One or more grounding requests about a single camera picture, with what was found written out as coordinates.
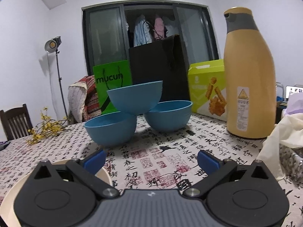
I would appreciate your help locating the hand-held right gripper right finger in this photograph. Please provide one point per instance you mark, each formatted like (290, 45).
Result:
(208, 162)

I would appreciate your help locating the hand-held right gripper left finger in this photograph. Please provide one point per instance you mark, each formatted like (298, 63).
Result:
(94, 162)

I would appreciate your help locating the blue bowl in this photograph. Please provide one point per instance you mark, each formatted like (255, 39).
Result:
(169, 118)
(111, 132)
(136, 99)

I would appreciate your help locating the cream plate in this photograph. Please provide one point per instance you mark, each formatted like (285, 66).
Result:
(17, 184)

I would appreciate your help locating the yellow flower branch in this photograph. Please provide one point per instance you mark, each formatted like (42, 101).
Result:
(45, 130)

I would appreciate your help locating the red patterned blanket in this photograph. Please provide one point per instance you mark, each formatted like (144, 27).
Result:
(82, 99)

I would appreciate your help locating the yellow-green snack box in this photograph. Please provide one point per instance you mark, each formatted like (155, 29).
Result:
(206, 87)

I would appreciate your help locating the cream cloth bag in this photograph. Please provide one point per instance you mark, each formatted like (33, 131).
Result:
(279, 134)

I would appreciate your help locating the grey patterned pouch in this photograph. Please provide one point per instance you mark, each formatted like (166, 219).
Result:
(293, 163)

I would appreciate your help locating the dark wooden chair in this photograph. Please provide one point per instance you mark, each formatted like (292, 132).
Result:
(16, 123)

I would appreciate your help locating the grey purple pouch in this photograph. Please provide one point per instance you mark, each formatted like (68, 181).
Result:
(3, 145)

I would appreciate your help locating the yellow thermos jug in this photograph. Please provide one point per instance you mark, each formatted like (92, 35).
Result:
(248, 75)

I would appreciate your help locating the green paper bag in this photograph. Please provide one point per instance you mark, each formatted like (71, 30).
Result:
(113, 67)

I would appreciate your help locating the lilac plastic bag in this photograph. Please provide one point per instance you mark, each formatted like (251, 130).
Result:
(296, 104)

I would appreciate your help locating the lit screen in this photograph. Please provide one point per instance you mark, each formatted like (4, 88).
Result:
(294, 91)

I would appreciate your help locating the black paper bag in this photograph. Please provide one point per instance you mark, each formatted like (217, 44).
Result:
(153, 63)

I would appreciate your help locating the dark sliding glass door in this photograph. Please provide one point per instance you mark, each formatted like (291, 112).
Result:
(104, 40)

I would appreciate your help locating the studio light on stand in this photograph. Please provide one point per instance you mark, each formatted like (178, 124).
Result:
(52, 45)

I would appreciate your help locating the hanging light blue shirt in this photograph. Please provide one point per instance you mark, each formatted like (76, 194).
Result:
(140, 32)

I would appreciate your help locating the hanging white garment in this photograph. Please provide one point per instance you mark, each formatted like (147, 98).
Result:
(171, 27)

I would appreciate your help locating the hanging pink garment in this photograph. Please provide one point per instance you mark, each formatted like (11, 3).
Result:
(159, 28)

